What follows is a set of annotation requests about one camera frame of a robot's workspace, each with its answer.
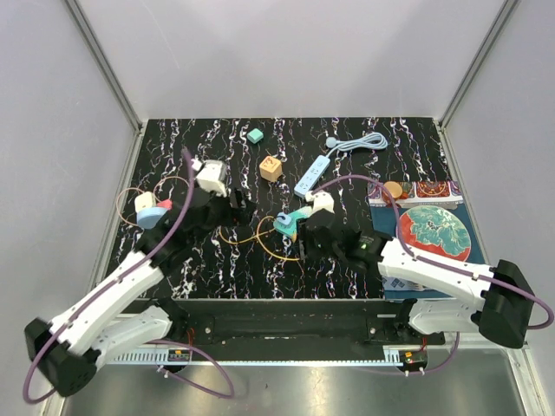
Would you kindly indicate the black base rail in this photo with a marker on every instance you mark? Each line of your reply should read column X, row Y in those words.
column 207, row 322

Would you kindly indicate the right aluminium post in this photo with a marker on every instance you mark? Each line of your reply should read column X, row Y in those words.
column 502, row 18

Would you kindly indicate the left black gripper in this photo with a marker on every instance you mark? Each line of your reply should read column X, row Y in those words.
column 240, row 216

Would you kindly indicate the round blue power strip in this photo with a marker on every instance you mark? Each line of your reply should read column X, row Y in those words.
column 147, row 218

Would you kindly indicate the blue placemat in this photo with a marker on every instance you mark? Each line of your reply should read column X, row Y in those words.
column 383, row 220

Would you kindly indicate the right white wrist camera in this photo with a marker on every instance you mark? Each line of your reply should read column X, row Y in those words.
column 319, row 201

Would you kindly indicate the left aluminium post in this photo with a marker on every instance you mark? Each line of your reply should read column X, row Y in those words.
column 93, row 44

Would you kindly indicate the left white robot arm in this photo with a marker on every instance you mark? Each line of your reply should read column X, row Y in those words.
column 72, row 347

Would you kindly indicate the red and green plate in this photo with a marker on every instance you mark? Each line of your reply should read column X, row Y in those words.
column 436, row 230

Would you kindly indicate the wooden cube charger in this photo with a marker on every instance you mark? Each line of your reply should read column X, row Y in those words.
column 271, row 169

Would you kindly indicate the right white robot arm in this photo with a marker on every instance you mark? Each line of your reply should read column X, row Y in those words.
column 494, row 301

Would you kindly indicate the white cube charger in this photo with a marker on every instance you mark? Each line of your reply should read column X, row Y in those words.
column 145, row 200

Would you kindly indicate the blue cube charger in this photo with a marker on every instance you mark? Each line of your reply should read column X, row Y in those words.
column 283, row 219

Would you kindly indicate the green cube charger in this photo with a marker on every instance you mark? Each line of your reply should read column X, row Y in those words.
column 255, row 135

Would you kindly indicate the pink plug adapter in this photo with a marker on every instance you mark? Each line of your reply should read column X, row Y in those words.
column 165, row 205

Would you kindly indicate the teal triangular power strip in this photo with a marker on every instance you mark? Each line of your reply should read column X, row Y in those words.
column 291, row 231

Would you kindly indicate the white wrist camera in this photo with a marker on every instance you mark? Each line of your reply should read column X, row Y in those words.
column 319, row 201
column 210, row 176

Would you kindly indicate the aluminium post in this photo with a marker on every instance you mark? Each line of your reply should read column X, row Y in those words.
column 93, row 44
column 502, row 18

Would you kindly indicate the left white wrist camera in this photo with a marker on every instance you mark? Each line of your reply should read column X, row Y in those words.
column 210, row 176

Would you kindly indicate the orange cup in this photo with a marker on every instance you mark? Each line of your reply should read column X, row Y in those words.
column 394, row 188

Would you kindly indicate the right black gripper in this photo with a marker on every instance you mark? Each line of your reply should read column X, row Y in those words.
column 305, row 245

